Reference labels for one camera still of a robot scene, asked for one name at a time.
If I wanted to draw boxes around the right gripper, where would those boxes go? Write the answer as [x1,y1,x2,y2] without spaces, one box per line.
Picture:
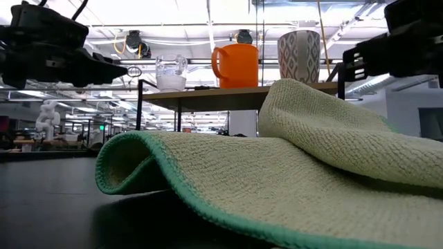
[342,33,443,83]

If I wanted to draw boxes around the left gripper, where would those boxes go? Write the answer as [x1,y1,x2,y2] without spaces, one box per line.
[0,46,129,89]

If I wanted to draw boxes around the grey patterned ceramic mug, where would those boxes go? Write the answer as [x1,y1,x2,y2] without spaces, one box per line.
[277,30,321,84]

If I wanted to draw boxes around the clear plastic container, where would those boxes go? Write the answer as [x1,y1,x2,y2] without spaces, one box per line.
[154,53,188,93]

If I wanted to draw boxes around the orange plastic mug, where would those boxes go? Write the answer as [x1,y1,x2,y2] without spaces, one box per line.
[210,43,260,89]

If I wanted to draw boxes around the green microfibre cloth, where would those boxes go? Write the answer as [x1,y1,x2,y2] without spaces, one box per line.
[95,77,443,249]

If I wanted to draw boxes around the silver ventilation duct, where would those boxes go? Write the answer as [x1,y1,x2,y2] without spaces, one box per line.
[345,72,399,96]

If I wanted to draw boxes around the black ceiling cable reel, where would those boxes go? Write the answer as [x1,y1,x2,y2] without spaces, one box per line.
[236,29,254,45]
[125,30,152,59]

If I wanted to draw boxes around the yellow cable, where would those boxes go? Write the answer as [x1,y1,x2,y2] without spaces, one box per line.
[316,0,332,75]

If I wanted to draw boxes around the wooden shelf with black frame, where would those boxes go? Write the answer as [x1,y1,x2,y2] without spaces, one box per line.
[135,62,347,133]

